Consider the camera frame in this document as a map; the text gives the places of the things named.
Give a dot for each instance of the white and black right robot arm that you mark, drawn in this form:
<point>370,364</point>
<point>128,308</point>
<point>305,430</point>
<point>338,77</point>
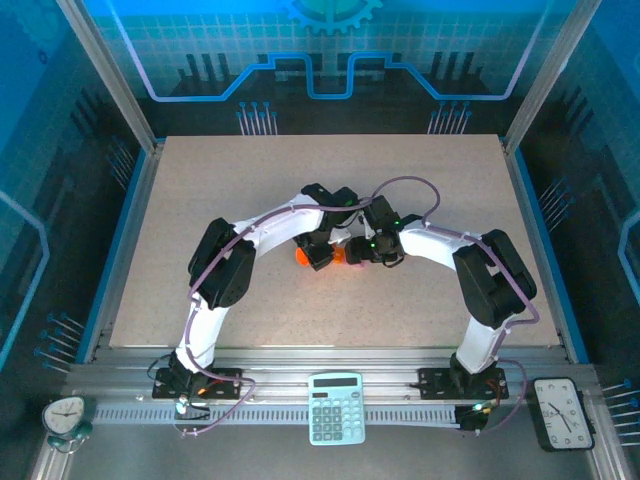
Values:
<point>430,245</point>

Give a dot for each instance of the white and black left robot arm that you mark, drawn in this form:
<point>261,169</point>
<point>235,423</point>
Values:
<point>280,225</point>

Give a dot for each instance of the teal calculator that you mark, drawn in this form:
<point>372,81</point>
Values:
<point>336,407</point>

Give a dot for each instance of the black rectangular clock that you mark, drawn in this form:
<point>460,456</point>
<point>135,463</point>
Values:
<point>562,415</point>

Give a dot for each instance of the green alarm clock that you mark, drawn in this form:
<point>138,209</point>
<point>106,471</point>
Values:
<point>65,417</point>

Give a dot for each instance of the aluminium front rail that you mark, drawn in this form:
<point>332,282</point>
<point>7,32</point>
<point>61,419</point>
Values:
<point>320,360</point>

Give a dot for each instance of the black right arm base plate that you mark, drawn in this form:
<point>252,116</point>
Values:
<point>435,382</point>

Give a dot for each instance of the aluminium side rail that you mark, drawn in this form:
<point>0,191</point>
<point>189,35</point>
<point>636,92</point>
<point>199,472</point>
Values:
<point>140,200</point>
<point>513,170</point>

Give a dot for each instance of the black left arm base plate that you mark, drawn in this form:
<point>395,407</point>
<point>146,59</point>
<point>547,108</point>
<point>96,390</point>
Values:
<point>227,380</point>

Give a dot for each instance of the aluminium frame post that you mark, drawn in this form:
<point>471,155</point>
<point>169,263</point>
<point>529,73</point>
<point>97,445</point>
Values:
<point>550,75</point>
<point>107,75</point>

